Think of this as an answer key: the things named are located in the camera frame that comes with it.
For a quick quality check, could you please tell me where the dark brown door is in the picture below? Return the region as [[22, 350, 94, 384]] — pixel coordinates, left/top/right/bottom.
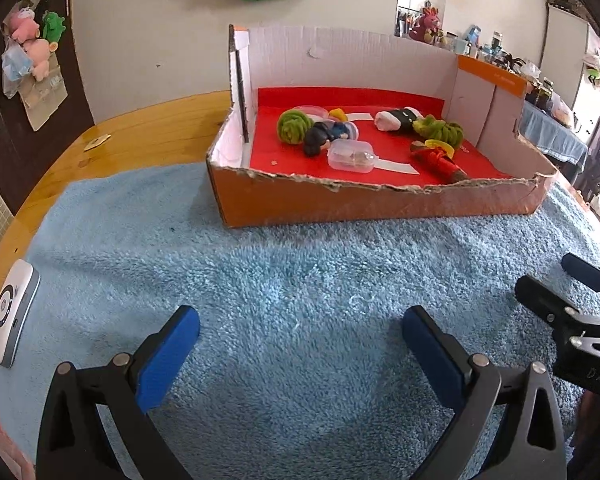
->
[[0, 0, 95, 216]]

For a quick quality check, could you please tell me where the pink dragon plush toy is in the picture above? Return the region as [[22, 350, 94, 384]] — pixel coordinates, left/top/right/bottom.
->
[[409, 6, 443, 43]]

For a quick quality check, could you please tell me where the clear bag of blue masks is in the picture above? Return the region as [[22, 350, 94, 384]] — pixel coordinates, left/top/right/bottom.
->
[[2, 42, 33, 96]]

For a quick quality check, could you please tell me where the green plush toy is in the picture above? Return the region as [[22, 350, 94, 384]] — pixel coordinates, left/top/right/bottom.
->
[[42, 11, 67, 41]]

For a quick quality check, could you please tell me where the green fuzzy coil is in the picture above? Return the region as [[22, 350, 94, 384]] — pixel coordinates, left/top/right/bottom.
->
[[412, 115, 465, 151], [277, 109, 315, 145]]

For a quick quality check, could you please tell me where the white rounded electronic device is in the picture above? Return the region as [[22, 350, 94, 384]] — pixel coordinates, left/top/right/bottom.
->
[[0, 259, 41, 368]]

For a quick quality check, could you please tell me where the white refrigerator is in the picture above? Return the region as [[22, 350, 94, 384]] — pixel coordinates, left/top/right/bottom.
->
[[542, 5, 600, 111]]

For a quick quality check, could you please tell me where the blue figurine with grey hat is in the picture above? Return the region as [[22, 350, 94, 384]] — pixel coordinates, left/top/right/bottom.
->
[[327, 120, 359, 141]]

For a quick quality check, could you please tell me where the orange and white cardboard box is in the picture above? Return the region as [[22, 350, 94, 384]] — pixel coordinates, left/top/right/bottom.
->
[[206, 24, 558, 228]]

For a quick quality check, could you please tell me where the black-haired figurine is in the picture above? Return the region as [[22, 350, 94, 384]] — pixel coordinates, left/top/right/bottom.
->
[[302, 122, 336, 157]]

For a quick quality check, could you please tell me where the red firecracker ornament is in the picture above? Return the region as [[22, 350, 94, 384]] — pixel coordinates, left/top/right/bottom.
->
[[410, 142, 468, 183]]

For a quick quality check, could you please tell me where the black and white rolled toy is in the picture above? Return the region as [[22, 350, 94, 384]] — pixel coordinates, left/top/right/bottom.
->
[[375, 106, 423, 135]]

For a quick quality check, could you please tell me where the cluttered side table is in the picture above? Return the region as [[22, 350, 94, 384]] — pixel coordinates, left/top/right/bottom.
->
[[440, 25, 576, 126]]

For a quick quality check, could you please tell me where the large pink plush toy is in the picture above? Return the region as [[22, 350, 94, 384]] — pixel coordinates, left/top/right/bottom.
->
[[24, 39, 56, 81]]

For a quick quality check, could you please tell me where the blue fluffy towel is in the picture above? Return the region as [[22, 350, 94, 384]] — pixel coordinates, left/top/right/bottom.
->
[[0, 162, 600, 480]]

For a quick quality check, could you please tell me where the red sheet with white smile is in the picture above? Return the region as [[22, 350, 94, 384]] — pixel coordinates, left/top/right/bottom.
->
[[250, 87, 513, 183]]

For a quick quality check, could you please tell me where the hanging paper sheet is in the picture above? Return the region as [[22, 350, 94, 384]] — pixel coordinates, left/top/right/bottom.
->
[[20, 62, 68, 131]]

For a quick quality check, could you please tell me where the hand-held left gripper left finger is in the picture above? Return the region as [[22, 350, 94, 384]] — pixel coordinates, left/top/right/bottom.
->
[[36, 305, 201, 480]]

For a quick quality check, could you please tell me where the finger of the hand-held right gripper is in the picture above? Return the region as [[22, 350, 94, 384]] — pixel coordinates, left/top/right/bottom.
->
[[515, 275, 600, 348], [562, 252, 600, 293]]

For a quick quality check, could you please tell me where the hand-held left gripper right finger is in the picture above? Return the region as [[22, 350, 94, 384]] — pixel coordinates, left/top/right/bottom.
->
[[401, 305, 567, 480]]

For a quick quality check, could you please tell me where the yellow bottle cap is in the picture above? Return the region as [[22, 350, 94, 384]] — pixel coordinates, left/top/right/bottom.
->
[[422, 140, 456, 158]]

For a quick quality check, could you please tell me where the small clear plastic box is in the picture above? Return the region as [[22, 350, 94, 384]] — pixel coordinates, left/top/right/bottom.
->
[[327, 140, 376, 173]]

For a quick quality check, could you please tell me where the small pink plush toy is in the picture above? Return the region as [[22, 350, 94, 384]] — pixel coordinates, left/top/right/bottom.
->
[[7, 7, 41, 41]]

